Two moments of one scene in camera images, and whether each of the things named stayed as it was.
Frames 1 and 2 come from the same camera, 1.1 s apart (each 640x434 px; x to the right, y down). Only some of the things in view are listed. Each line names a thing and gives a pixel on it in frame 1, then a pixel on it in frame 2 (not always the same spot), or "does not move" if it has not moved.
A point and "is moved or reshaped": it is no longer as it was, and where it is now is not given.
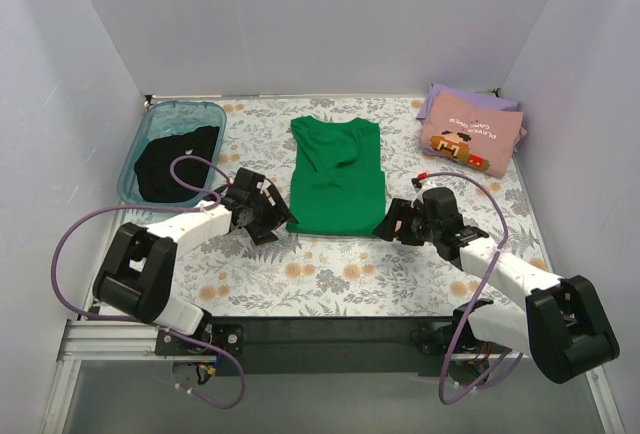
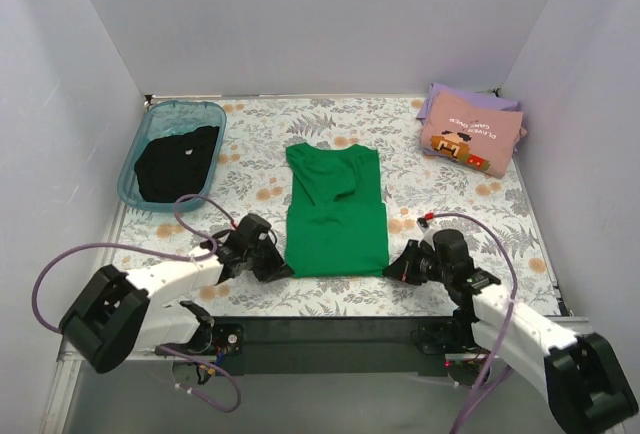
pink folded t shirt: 481,135 does not move
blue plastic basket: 169,118 does not move
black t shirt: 153,161 does not move
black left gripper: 267,206 to 265,260
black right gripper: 403,222 to 411,264
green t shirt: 338,184 is moved or reshaped
